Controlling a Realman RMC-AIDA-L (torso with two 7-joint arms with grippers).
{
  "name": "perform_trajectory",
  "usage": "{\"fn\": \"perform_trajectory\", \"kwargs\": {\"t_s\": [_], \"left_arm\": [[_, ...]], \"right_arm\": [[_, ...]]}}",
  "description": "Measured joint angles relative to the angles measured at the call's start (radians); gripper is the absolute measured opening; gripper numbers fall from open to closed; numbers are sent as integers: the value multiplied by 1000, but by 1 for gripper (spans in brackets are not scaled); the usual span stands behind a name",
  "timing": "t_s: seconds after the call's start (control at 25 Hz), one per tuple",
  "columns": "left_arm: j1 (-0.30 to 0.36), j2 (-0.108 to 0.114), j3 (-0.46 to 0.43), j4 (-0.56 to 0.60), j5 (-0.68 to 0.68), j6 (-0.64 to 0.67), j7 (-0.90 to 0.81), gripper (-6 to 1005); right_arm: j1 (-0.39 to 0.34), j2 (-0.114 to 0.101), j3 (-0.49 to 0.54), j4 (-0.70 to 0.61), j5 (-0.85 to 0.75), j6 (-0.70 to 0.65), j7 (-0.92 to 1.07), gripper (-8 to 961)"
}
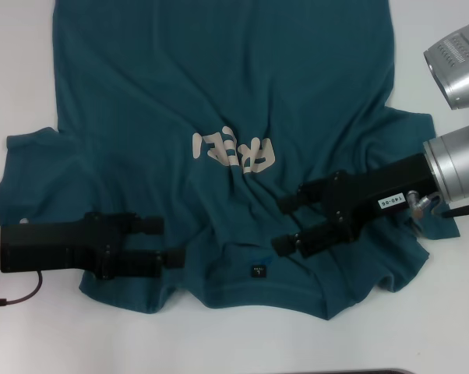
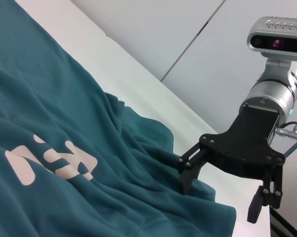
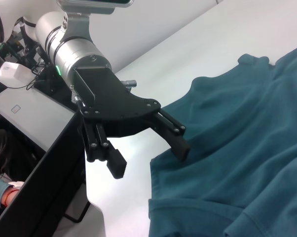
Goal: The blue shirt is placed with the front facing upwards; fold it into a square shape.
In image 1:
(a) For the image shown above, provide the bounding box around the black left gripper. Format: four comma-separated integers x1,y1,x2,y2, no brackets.
0,212,187,281

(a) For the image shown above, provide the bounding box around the teal t-shirt with beige print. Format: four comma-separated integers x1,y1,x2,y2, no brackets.
0,0,461,321

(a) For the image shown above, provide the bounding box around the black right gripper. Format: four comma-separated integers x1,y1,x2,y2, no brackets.
271,153,440,259

